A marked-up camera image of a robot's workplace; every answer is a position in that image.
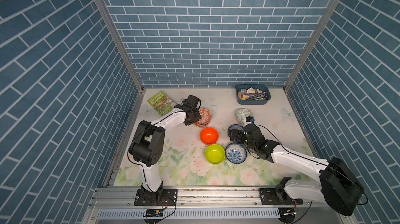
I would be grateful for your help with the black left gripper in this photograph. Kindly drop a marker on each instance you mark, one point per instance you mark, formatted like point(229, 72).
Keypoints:
point(196, 111)

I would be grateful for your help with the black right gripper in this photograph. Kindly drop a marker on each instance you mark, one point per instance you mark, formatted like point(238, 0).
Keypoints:
point(239, 133)

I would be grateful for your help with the orange geometric patterned bowl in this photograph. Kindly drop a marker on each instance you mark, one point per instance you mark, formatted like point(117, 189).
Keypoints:
point(206, 116)

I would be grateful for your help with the blue floral bowl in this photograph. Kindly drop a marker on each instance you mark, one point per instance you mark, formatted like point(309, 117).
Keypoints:
point(234, 127)
point(236, 153)

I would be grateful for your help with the green patterned bowl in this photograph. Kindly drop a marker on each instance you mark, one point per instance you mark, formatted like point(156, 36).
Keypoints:
point(242, 114)

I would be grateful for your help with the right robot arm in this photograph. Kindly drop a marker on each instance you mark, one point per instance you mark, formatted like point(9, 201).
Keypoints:
point(332, 181)

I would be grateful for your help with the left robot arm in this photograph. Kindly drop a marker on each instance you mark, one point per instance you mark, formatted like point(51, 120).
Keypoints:
point(147, 147)

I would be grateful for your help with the green paperback book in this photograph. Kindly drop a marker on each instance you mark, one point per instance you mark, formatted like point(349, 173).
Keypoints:
point(161, 103)

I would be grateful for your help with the plain orange bowl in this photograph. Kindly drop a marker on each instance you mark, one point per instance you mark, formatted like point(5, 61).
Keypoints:
point(209, 136)

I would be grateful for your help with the lime green bowl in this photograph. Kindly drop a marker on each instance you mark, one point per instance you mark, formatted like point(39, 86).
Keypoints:
point(215, 154)

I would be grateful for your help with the teal plastic bin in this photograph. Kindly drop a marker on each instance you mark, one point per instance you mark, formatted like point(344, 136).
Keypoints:
point(255, 86)

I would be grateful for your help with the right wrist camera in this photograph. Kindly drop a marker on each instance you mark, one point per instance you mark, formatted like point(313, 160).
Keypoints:
point(249, 120)

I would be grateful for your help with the metal mounting rail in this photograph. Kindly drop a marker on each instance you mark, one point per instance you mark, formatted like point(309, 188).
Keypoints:
point(206, 205)

